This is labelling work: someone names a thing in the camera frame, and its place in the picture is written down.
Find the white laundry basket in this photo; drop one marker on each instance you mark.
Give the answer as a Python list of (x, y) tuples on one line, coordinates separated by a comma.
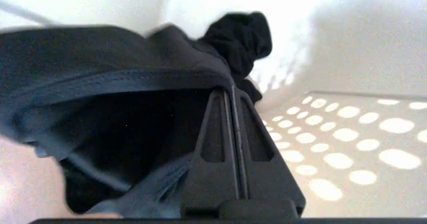
[(350, 67)]

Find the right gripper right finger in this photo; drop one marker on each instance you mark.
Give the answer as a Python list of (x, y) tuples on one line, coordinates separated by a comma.
[(267, 184)]

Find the black garment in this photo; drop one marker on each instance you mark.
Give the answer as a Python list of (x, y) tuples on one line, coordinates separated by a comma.
[(100, 57)]

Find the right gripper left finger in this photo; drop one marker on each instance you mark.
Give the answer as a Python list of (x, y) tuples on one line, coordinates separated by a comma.
[(203, 184)]

